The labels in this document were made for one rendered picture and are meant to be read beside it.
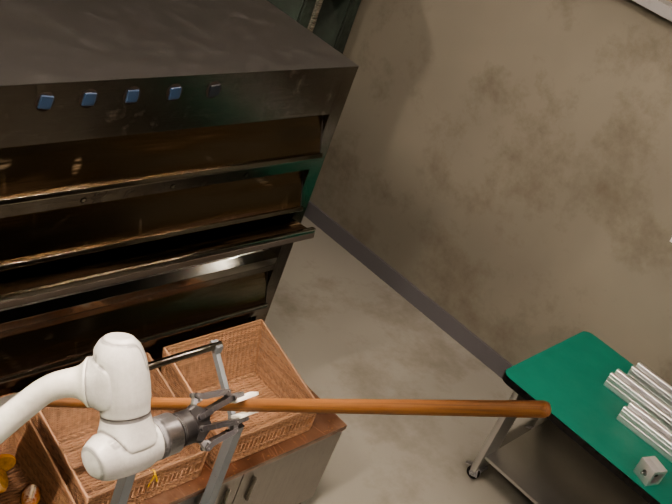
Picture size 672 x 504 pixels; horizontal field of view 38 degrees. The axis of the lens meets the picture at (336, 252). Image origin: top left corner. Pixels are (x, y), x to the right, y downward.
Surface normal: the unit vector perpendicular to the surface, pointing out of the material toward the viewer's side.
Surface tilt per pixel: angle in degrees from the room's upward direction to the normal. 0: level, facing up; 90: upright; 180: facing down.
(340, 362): 0
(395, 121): 90
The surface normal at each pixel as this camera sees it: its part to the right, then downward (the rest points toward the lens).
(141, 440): 0.71, 0.03
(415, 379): 0.32, -0.81
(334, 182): -0.66, 0.19
